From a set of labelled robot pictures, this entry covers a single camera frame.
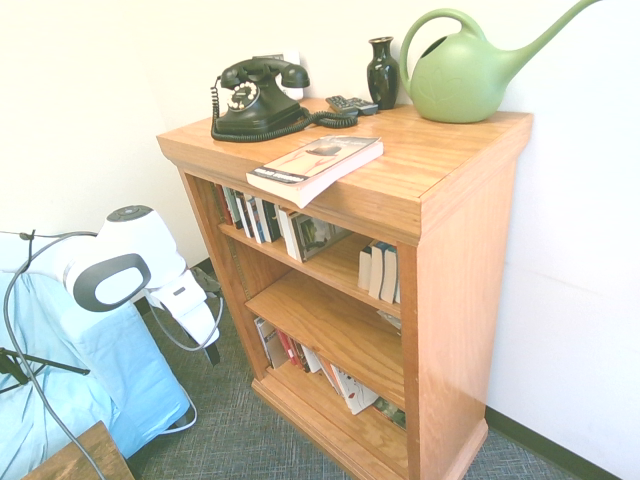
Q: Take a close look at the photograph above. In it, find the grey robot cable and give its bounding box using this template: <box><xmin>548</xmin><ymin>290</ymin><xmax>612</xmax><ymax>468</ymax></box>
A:
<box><xmin>2</xmin><ymin>228</ymin><xmax>225</xmax><ymax>480</ymax></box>

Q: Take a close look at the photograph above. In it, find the black rotary telephone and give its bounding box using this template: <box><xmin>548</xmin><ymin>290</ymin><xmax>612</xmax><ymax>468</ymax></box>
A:
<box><xmin>209</xmin><ymin>56</ymin><xmax>359</xmax><ymax>144</ymax></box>

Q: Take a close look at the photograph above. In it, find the wooden shelf board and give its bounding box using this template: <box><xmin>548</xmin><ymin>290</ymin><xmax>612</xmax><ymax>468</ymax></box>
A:
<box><xmin>217</xmin><ymin>222</ymin><xmax>402</xmax><ymax>319</ymax></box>
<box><xmin>244</xmin><ymin>269</ymin><xmax>407</xmax><ymax>412</ymax></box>

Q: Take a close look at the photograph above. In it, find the red spine book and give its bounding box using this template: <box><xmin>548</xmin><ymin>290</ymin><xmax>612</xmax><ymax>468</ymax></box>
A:
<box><xmin>276</xmin><ymin>329</ymin><xmax>303</xmax><ymax>370</ymax></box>

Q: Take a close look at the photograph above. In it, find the green plastic watering can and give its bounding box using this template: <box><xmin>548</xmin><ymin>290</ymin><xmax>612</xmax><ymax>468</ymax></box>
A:
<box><xmin>398</xmin><ymin>0</ymin><xmax>606</xmax><ymax>124</ymax></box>

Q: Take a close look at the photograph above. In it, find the white and blue book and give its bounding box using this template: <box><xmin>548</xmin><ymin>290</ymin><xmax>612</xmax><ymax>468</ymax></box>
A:
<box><xmin>243</xmin><ymin>194</ymin><xmax>268</xmax><ymax>246</ymax></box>

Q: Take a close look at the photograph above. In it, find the black remote control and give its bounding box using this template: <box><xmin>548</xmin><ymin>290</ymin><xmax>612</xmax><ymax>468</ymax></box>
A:
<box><xmin>344</xmin><ymin>97</ymin><xmax>380</xmax><ymax>117</ymax></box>
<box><xmin>325</xmin><ymin>94</ymin><xmax>361</xmax><ymax>118</ymax></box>

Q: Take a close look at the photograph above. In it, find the small wooden table corner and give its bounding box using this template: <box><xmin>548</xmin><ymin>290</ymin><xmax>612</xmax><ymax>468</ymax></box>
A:
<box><xmin>21</xmin><ymin>419</ymin><xmax>136</xmax><ymax>480</ymax></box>

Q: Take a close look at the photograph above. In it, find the white thin book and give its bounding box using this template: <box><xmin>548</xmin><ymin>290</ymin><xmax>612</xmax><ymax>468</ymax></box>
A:
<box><xmin>299</xmin><ymin>343</ymin><xmax>323</xmax><ymax>375</ymax></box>

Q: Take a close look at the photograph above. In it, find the dark green book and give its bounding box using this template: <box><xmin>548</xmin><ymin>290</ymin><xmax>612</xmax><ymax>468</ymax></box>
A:
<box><xmin>371</xmin><ymin>396</ymin><xmax>408</xmax><ymax>432</ymax></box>

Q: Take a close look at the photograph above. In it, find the wooden bookshelf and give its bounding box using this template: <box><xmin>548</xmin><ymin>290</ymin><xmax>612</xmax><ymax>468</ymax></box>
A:
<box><xmin>156</xmin><ymin>97</ymin><xmax>535</xmax><ymax>480</ymax></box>

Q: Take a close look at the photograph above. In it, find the white paperback book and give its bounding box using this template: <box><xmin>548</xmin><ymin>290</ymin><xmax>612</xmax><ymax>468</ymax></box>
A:
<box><xmin>357</xmin><ymin>243</ymin><xmax>375</xmax><ymax>293</ymax></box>

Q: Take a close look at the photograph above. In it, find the white leaning book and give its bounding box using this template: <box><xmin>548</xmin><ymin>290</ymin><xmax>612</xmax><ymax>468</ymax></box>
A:
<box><xmin>274</xmin><ymin>205</ymin><xmax>304</xmax><ymax>263</ymax></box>

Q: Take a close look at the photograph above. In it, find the grey and white book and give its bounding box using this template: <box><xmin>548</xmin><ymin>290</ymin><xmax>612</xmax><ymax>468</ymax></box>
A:
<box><xmin>253</xmin><ymin>316</ymin><xmax>290</xmax><ymax>371</ymax></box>

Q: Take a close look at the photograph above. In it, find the white floor cable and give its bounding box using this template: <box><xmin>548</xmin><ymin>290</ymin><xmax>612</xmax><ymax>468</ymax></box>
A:
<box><xmin>158</xmin><ymin>393</ymin><xmax>199</xmax><ymax>436</ymax></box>

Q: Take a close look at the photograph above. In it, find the light blue cloth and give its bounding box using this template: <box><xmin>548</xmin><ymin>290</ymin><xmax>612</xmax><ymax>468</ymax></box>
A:
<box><xmin>0</xmin><ymin>269</ymin><xmax>194</xmax><ymax>480</ymax></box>

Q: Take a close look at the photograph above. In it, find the paperback book blue cover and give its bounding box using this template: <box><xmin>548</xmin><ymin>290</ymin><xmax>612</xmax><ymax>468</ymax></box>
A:
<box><xmin>379</xmin><ymin>245</ymin><xmax>401</xmax><ymax>305</ymax></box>
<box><xmin>368</xmin><ymin>240</ymin><xmax>394</xmax><ymax>301</ymax></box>

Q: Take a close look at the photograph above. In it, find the paperback book with hat cover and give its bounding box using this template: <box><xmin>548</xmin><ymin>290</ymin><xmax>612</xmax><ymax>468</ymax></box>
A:
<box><xmin>245</xmin><ymin>133</ymin><xmax>385</xmax><ymax>210</ymax></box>

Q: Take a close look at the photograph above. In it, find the black tripod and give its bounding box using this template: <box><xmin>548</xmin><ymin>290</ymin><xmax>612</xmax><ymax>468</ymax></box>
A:
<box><xmin>0</xmin><ymin>346</ymin><xmax>92</xmax><ymax>397</ymax></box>

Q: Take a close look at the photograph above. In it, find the book with photo cover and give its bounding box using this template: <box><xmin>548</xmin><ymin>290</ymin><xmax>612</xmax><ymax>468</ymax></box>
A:
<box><xmin>289</xmin><ymin>211</ymin><xmax>354</xmax><ymax>264</ymax></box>

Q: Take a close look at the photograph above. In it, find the white wall device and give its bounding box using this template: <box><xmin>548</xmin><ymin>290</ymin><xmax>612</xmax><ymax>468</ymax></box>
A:
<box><xmin>252</xmin><ymin>49</ymin><xmax>305</xmax><ymax>101</ymax></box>

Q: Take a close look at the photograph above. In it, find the dark red book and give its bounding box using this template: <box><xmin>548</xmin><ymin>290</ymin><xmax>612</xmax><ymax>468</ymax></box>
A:
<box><xmin>213</xmin><ymin>182</ymin><xmax>234</xmax><ymax>227</ymax></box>

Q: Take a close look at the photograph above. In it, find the black spine book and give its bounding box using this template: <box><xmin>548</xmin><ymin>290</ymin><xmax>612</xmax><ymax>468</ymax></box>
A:
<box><xmin>233</xmin><ymin>190</ymin><xmax>255</xmax><ymax>239</ymax></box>

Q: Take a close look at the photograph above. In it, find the black glossy vase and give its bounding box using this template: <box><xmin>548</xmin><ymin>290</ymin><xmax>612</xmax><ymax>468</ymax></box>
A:
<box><xmin>366</xmin><ymin>36</ymin><xmax>400</xmax><ymax>111</ymax></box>

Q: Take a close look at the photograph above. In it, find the white book with red marks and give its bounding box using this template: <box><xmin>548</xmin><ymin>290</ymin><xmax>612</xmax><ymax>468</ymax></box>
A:
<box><xmin>329</xmin><ymin>363</ymin><xmax>380</xmax><ymax>417</ymax></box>

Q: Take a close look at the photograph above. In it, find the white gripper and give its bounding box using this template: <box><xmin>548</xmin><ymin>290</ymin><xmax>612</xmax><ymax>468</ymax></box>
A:
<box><xmin>144</xmin><ymin>272</ymin><xmax>222</xmax><ymax>369</ymax></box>

